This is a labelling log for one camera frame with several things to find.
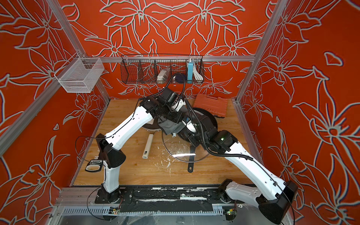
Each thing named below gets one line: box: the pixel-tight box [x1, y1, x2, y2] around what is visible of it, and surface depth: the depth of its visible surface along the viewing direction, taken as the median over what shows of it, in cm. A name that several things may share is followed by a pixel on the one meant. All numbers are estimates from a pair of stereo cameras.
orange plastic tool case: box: [193, 93, 228, 119], surface depth 112 cm
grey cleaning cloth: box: [157, 116, 186, 135], surface depth 72 cm
